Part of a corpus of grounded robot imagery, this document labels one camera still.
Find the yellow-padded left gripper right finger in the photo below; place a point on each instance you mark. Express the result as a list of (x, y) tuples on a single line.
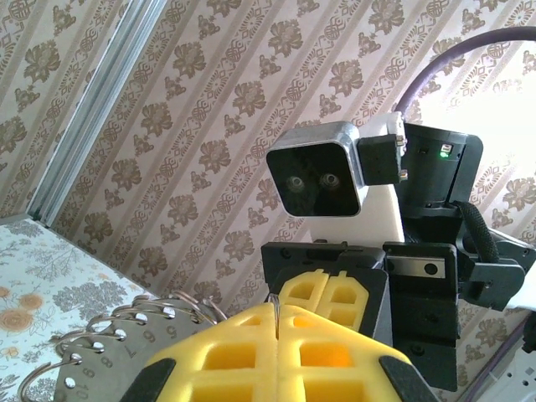
[(335, 372)]

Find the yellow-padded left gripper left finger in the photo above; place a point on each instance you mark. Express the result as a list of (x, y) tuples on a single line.
[(226, 372)]

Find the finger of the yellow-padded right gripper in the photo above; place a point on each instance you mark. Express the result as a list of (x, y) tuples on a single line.
[(303, 293), (347, 297)]

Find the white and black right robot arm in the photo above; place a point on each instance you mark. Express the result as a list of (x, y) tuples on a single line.
[(513, 247)]

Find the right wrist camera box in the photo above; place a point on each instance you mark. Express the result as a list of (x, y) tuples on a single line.
[(314, 180)]

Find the aluminium frame post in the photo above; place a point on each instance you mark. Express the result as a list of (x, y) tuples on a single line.
[(96, 113)]

